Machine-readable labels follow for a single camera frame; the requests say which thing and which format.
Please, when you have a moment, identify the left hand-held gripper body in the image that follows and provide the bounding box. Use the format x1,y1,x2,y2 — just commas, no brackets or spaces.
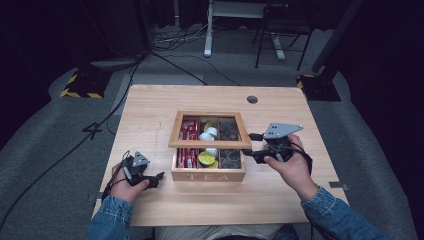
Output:
121,151,151,186

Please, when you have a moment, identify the pile of dark tea bags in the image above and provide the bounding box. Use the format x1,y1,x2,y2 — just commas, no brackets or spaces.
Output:
219,119,242,170

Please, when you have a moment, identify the person's right hand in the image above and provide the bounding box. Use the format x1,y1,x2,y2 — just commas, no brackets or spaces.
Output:
264,133,320,203

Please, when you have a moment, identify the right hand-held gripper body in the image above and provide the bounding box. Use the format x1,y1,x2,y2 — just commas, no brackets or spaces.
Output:
262,122,305,164

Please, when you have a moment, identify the white desk frame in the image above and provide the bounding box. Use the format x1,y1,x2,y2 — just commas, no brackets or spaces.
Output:
203,0,287,61

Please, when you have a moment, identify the person's left hand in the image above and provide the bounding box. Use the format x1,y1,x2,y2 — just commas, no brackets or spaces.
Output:
108,163,151,204

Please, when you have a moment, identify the dark slanted stand pole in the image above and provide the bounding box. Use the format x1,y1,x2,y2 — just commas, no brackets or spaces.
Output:
311,0,366,74

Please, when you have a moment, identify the black chair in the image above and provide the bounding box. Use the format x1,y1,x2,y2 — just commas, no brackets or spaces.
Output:
251,2,315,72

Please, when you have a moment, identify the right hand-held gripper cable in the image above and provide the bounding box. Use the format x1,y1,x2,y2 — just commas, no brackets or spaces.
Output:
288,142,314,177

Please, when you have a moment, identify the bundle of red stick packets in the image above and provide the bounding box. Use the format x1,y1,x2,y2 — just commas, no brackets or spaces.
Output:
177,118,200,169

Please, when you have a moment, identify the left hand-held gripper cable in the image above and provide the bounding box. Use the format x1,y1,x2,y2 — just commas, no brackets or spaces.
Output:
100,150,132,202

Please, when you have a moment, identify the black floor cable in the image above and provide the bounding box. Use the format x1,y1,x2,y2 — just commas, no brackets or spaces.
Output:
0,53,146,232

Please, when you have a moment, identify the bundle of floor cables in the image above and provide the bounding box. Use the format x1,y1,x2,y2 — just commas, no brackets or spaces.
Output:
151,16,221,53

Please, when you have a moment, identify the black yellow striped stand base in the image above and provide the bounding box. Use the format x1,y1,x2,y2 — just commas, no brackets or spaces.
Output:
59,68,114,100
296,73,342,103

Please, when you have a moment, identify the hand-held gripper cable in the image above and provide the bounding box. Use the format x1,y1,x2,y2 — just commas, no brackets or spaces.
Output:
288,142,314,177
100,150,132,202

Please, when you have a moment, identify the wooden tea box with lid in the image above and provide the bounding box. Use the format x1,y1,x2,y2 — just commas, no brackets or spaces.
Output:
167,110,253,183

